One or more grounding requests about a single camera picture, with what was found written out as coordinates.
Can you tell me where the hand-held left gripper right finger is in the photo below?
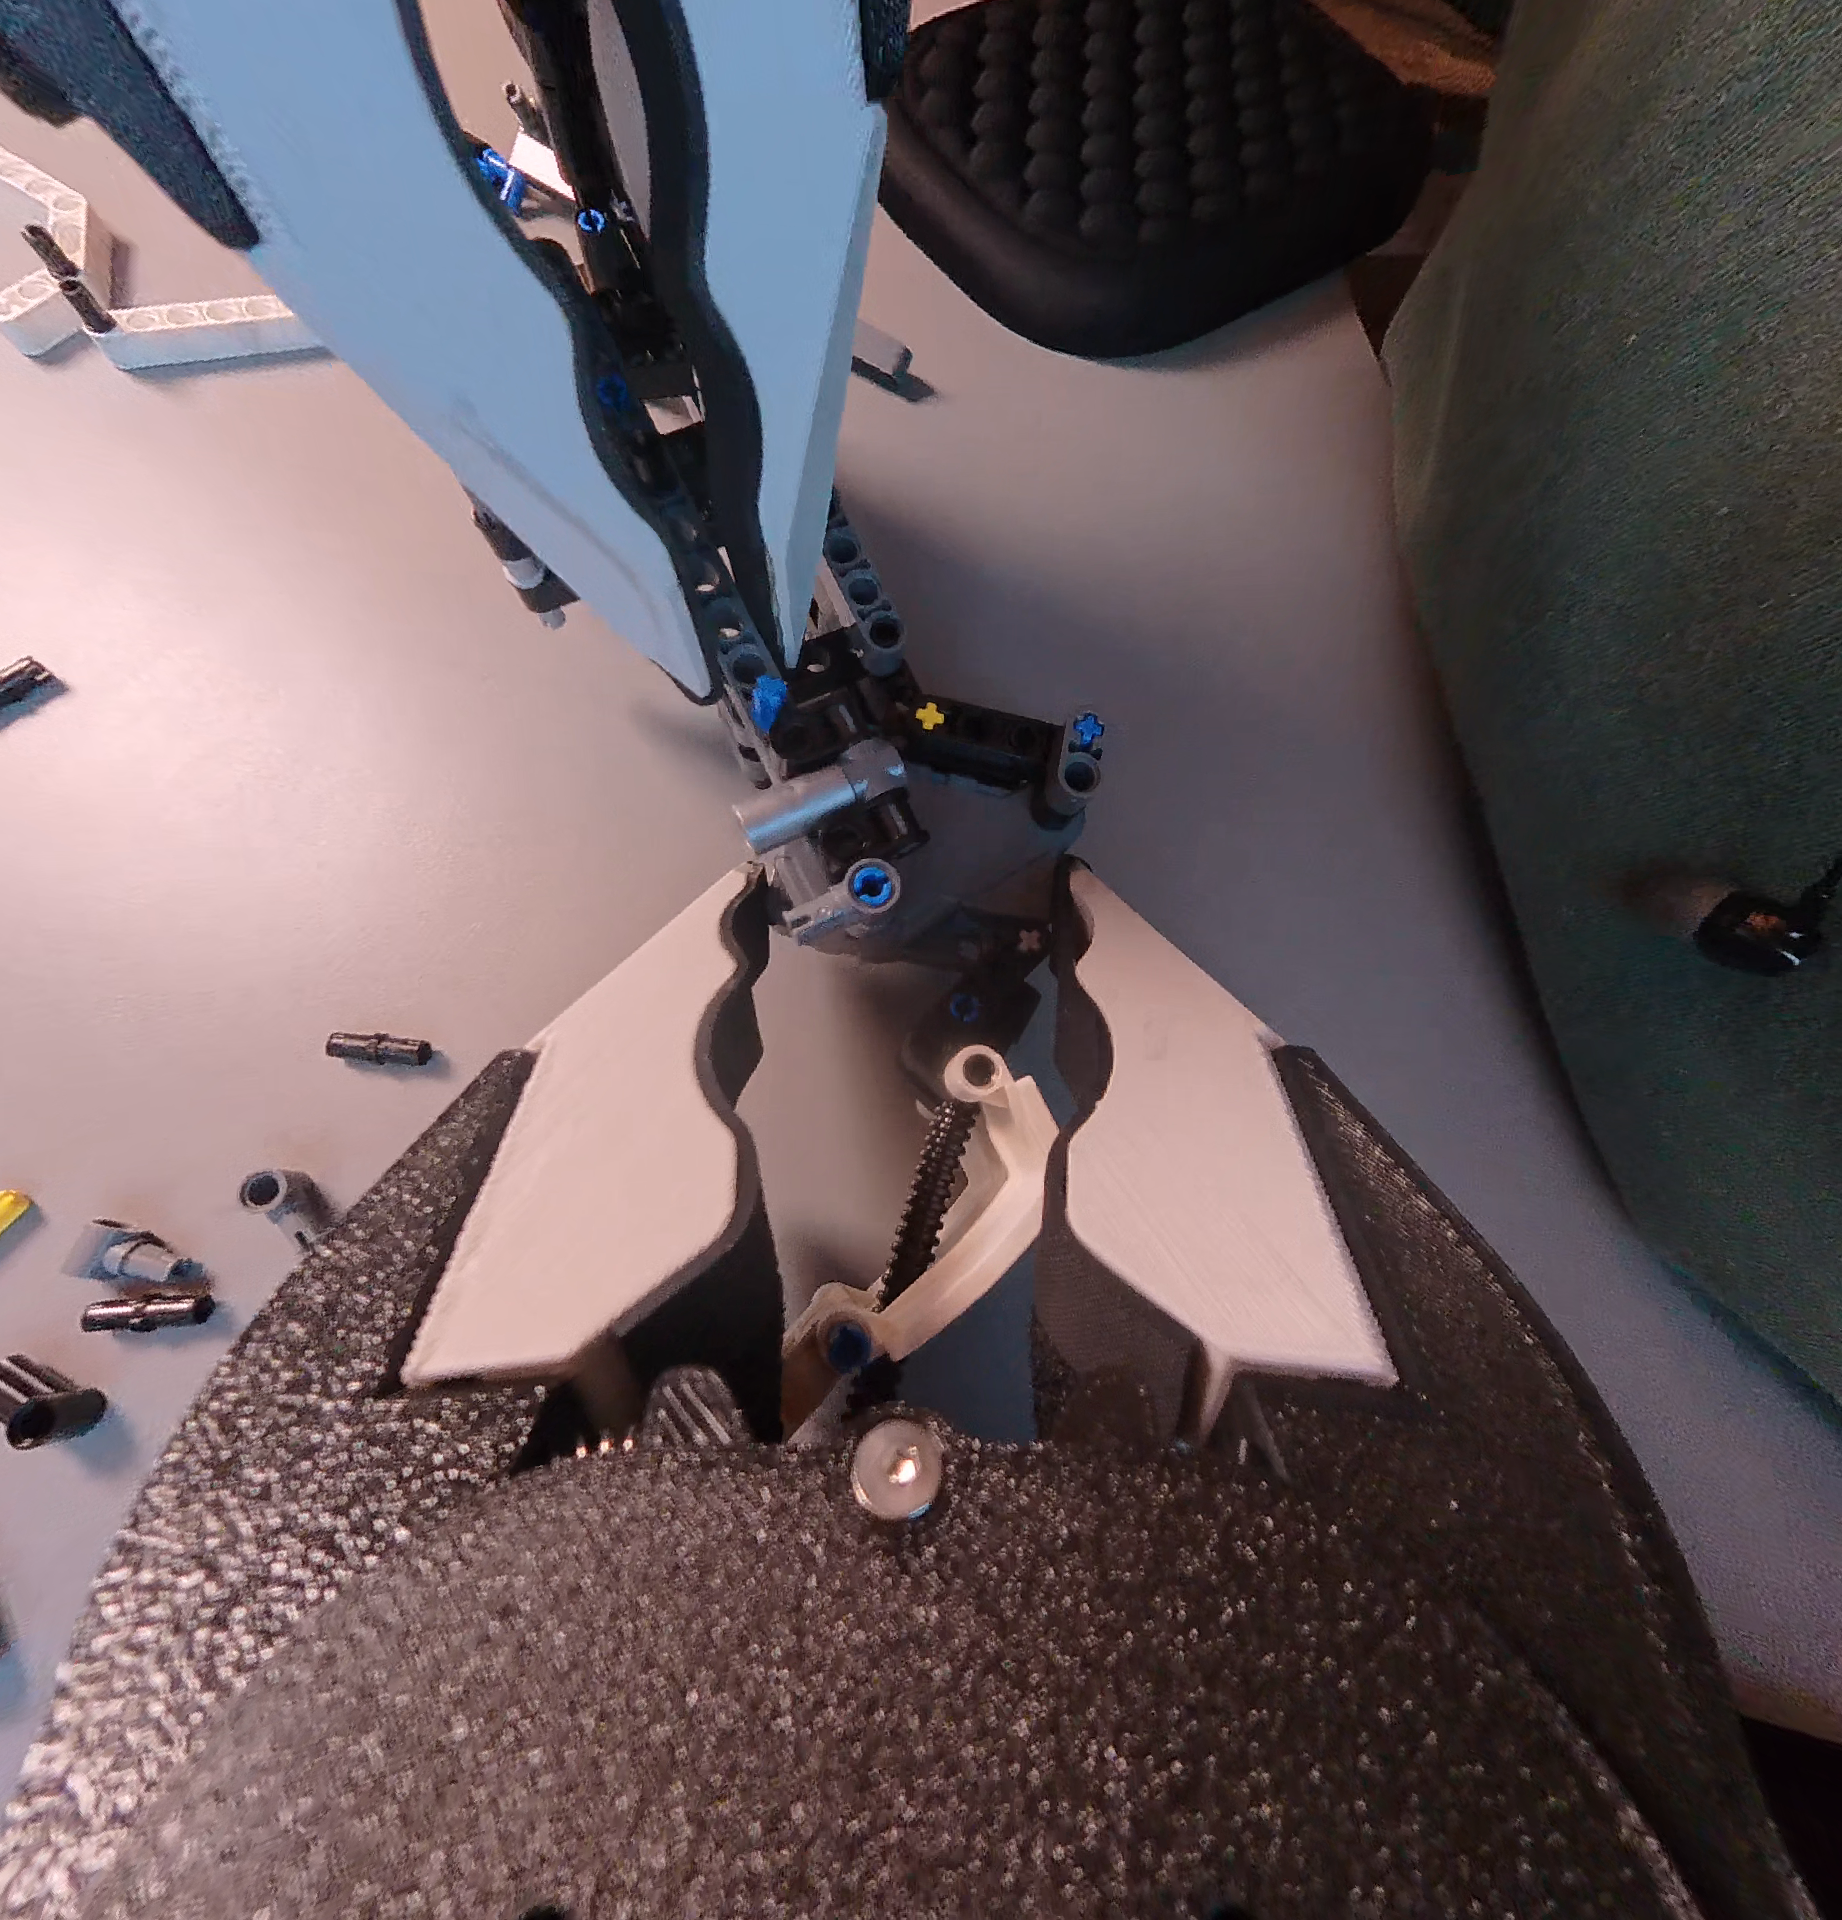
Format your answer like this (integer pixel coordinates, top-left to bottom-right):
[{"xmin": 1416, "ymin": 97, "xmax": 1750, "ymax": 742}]
[{"xmin": 1032, "ymin": 859, "xmax": 1398, "ymax": 1464}]

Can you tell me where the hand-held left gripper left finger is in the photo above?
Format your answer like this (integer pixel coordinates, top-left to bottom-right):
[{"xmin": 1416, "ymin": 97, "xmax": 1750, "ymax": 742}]
[{"xmin": 399, "ymin": 867, "xmax": 791, "ymax": 1442}]

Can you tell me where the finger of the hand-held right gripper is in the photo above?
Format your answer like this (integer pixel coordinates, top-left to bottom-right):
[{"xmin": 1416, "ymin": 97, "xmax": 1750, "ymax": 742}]
[
  {"xmin": 623, "ymin": 0, "xmax": 892, "ymax": 670},
  {"xmin": 117, "ymin": 0, "xmax": 730, "ymax": 708}
]

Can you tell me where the toy brick vehicle chassis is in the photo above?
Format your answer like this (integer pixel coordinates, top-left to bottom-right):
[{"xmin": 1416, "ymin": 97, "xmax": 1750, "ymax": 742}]
[{"xmin": 469, "ymin": 0, "xmax": 1122, "ymax": 1448}]

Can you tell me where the grey desk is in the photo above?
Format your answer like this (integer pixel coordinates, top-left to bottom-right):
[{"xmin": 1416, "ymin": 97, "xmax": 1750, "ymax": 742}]
[{"xmin": 0, "ymin": 0, "xmax": 1842, "ymax": 1756}]

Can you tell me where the white bent toy brick beam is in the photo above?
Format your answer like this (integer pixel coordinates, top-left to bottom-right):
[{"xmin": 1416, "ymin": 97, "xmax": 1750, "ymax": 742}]
[{"xmin": 0, "ymin": 121, "xmax": 122, "ymax": 360}]

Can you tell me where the white straight toy brick beam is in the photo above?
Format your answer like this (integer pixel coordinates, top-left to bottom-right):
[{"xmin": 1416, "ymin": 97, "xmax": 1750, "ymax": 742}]
[{"xmin": 92, "ymin": 294, "xmax": 333, "ymax": 372}]

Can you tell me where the black angled toy brick connector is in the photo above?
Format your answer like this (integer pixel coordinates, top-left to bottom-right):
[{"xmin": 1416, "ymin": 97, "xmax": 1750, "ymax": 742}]
[{"xmin": 0, "ymin": 1354, "xmax": 111, "ymax": 1453}]

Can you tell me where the person's green sweater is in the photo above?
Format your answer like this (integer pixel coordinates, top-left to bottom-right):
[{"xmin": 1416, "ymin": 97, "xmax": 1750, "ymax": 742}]
[{"xmin": 1377, "ymin": 0, "xmax": 1842, "ymax": 1442}]

